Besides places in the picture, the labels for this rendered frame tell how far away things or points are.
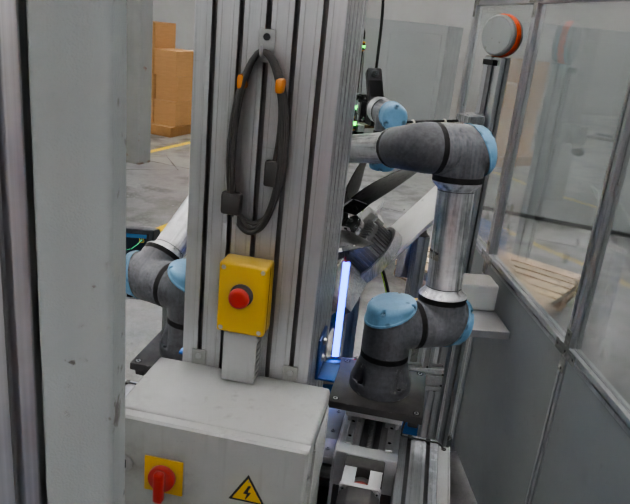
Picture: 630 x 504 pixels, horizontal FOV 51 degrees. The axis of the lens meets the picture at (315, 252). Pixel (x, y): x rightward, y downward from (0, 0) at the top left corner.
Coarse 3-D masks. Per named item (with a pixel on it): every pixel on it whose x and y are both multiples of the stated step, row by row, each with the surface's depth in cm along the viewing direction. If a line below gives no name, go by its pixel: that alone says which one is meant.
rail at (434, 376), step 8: (328, 360) 211; (336, 360) 212; (416, 368) 212; (424, 368) 212; (432, 368) 213; (440, 368) 213; (432, 376) 213; (440, 376) 214; (432, 384) 214; (440, 384) 215
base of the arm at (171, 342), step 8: (168, 320) 166; (168, 328) 166; (176, 328) 164; (168, 336) 166; (176, 336) 164; (160, 344) 168; (168, 344) 165; (176, 344) 164; (160, 352) 168; (168, 352) 165; (176, 352) 164
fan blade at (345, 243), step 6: (342, 234) 227; (348, 234) 227; (354, 234) 229; (342, 240) 220; (348, 240) 220; (354, 240) 220; (360, 240) 219; (366, 240) 219; (342, 246) 215; (348, 246) 214; (360, 246) 212; (366, 246) 211
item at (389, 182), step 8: (384, 176) 220; (392, 176) 226; (400, 176) 230; (408, 176) 234; (376, 184) 228; (384, 184) 231; (392, 184) 234; (400, 184) 238; (360, 192) 231; (368, 192) 233; (376, 192) 236; (384, 192) 238; (360, 200) 238; (368, 200) 239
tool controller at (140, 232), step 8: (128, 232) 191; (136, 232) 191; (144, 232) 192; (152, 232) 192; (128, 240) 191; (136, 240) 191; (144, 240) 192; (152, 240) 192; (128, 248) 191; (136, 248) 192; (128, 296) 198
